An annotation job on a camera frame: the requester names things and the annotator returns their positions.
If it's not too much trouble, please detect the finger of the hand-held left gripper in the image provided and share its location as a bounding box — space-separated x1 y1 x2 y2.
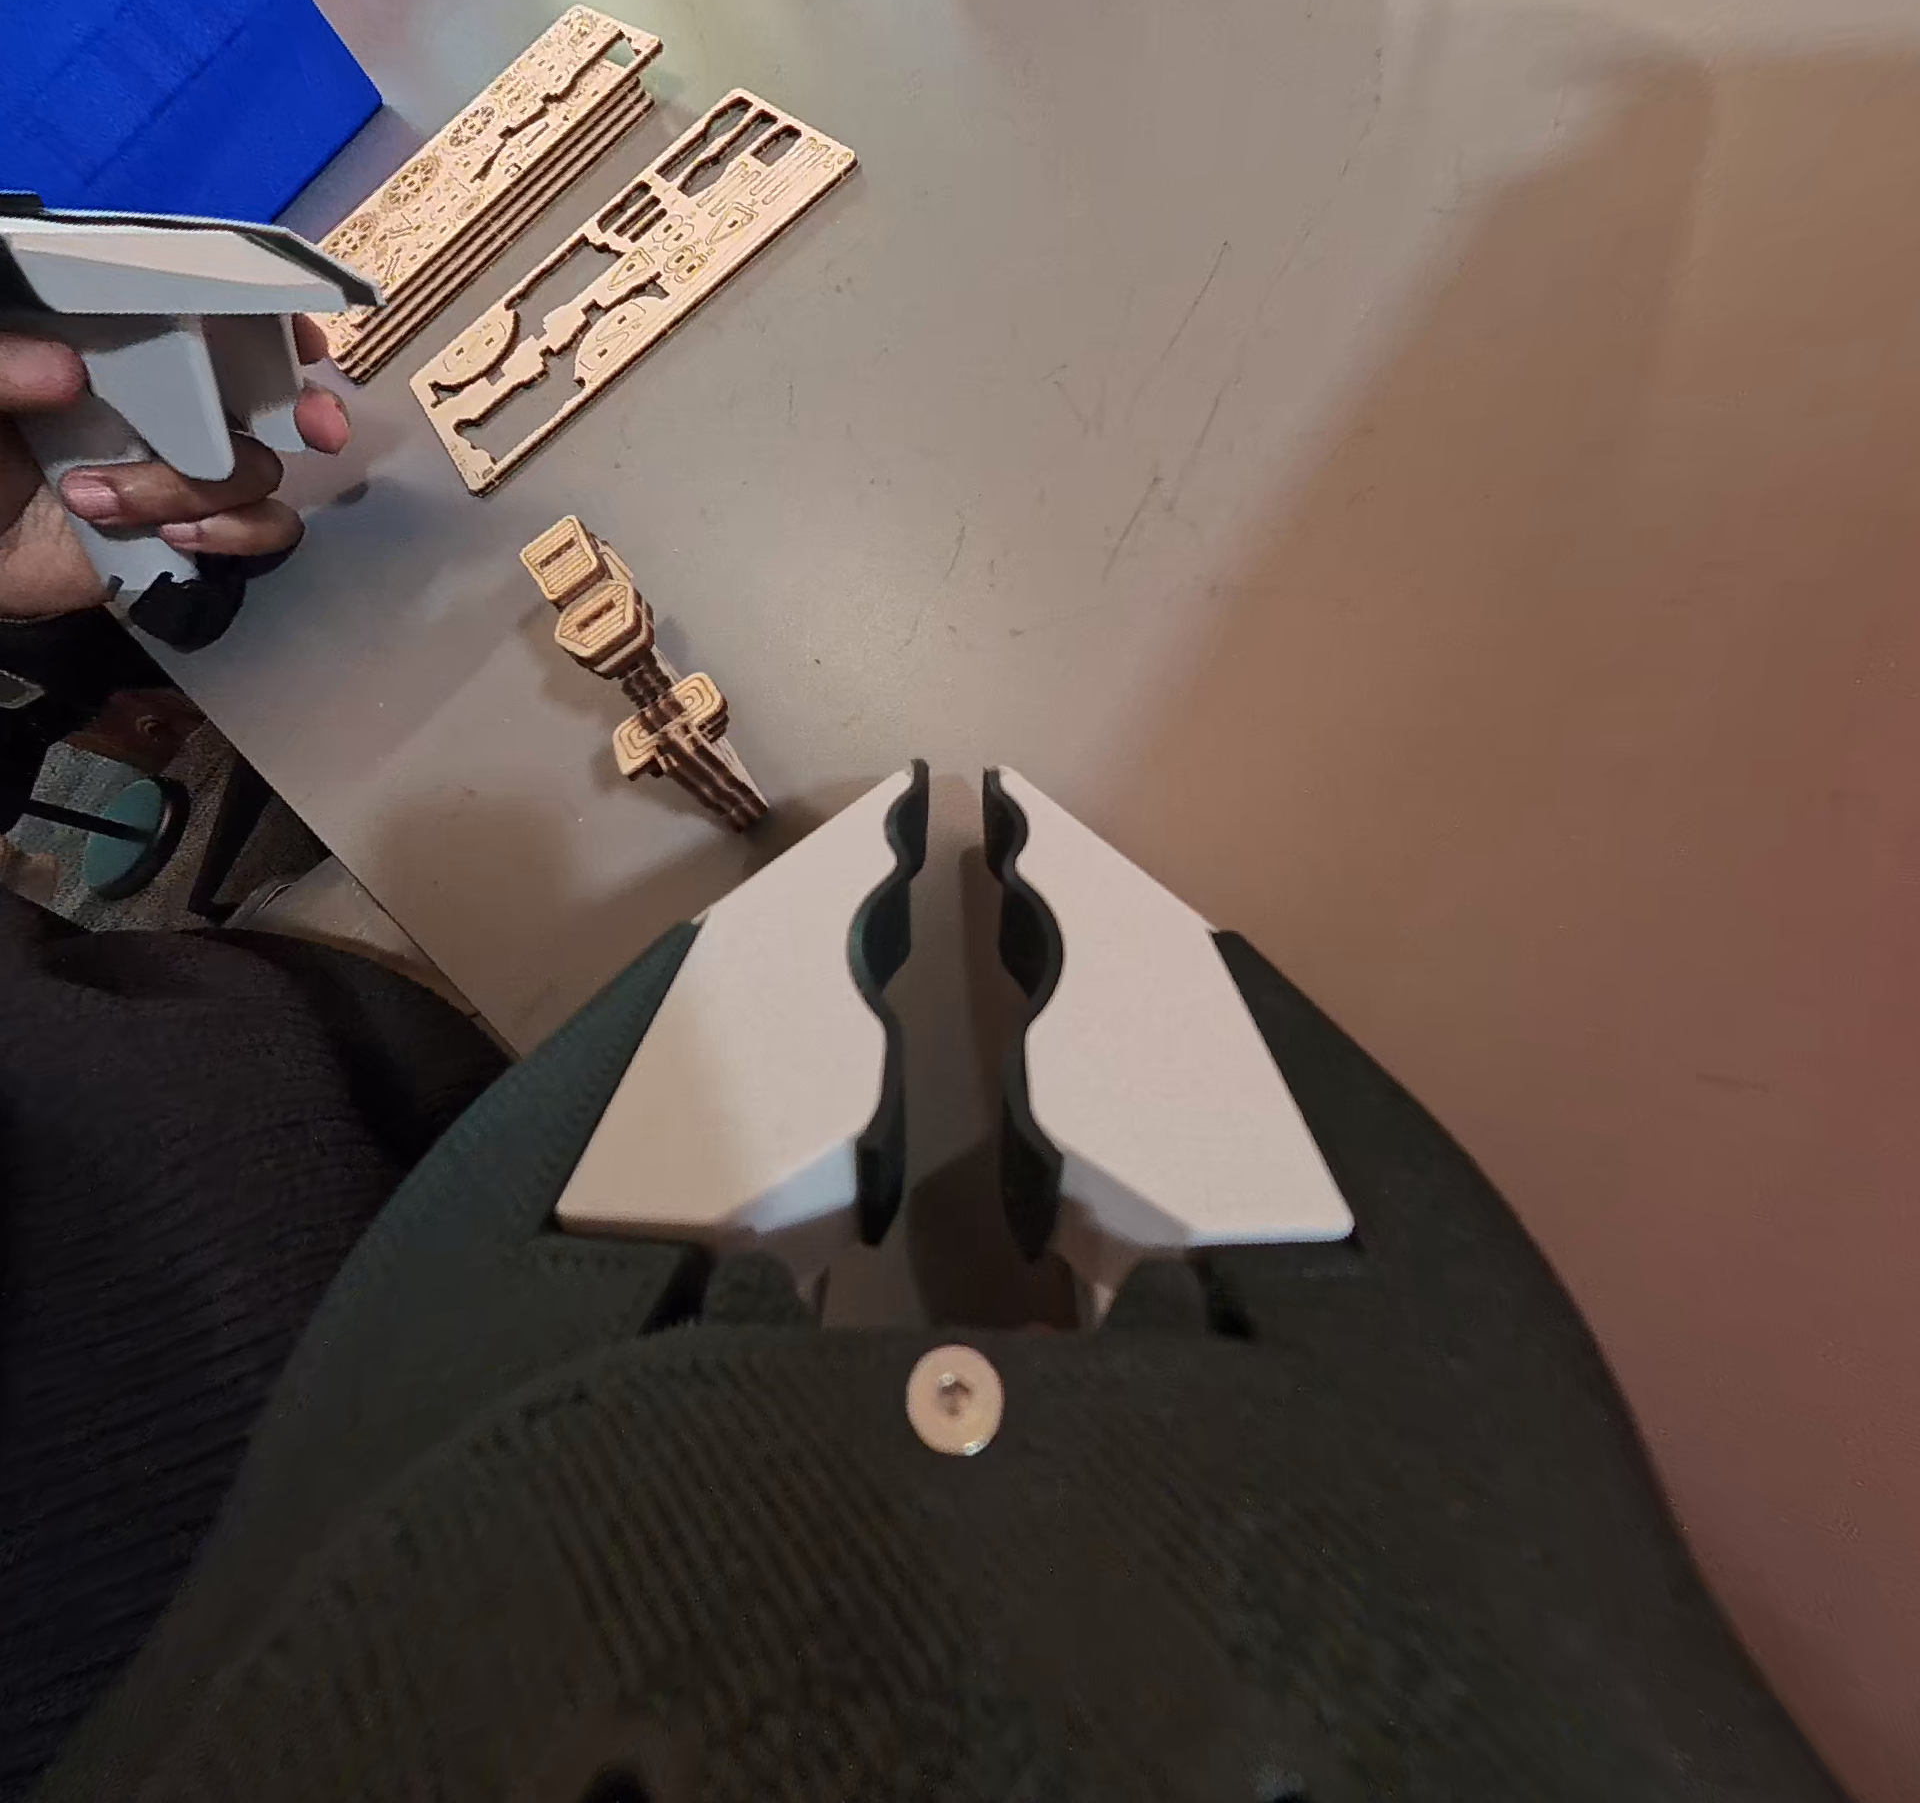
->
0 190 388 323

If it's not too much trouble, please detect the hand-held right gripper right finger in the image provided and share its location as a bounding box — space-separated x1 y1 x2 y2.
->
983 764 1358 1288

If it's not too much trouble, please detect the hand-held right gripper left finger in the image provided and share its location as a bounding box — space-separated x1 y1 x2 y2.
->
554 760 933 1272

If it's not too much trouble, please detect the wooden model assembly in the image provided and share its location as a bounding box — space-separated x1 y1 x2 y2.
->
520 517 771 835

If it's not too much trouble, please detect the wooden puzzle sheet with cutouts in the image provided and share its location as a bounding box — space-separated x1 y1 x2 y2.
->
410 88 859 496

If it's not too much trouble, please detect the grey desk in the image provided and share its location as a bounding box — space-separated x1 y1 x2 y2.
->
126 0 1920 1803

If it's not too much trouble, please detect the person's left hand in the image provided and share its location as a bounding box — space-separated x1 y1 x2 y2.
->
0 318 354 623

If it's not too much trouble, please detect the large blue storage bin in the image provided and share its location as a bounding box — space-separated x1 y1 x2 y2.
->
0 0 385 245

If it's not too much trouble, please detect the stack of wooden puzzle sheets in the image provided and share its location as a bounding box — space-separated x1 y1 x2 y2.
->
319 7 664 383

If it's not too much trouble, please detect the teal stool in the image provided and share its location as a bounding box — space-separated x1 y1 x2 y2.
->
67 769 189 905

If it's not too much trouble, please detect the person's black sweater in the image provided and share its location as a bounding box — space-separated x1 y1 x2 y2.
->
0 889 512 1803

